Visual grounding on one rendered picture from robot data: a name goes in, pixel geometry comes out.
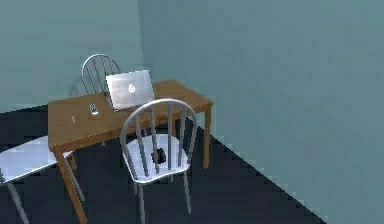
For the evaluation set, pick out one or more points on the small black object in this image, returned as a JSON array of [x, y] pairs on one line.
[[159, 155]]

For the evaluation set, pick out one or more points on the grey spindle-back chair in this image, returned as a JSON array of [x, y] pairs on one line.
[[23, 160], [98, 71], [160, 166]]

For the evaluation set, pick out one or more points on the silver laptop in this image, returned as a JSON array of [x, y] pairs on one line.
[[130, 90]]

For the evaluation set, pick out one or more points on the small grey remote control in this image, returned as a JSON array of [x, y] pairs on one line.
[[93, 109]]

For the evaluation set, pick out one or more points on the brown wooden table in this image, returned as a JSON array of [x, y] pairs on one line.
[[76, 128]]

